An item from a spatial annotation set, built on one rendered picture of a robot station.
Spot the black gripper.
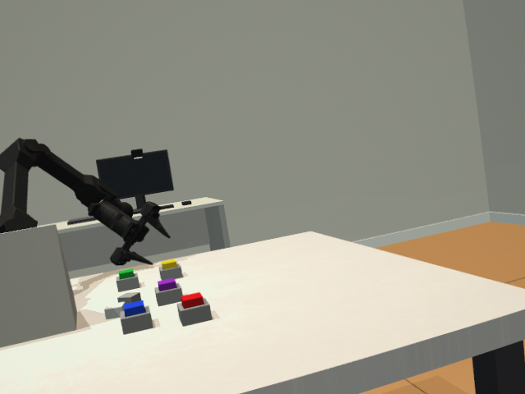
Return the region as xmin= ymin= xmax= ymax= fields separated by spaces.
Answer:
xmin=108 ymin=201 xmax=170 ymax=265

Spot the blue button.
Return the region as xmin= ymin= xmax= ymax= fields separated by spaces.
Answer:
xmin=121 ymin=300 xmax=153 ymax=335

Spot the purple button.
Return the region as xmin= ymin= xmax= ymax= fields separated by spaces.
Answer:
xmin=154 ymin=278 xmax=183 ymax=306

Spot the green button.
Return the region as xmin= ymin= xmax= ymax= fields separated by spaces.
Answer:
xmin=116 ymin=268 xmax=139 ymax=292

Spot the red button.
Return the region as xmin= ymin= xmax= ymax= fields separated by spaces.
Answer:
xmin=177 ymin=292 xmax=212 ymax=327

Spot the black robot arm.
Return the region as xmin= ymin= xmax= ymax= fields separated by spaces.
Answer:
xmin=0 ymin=138 xmax=134 ymax=234

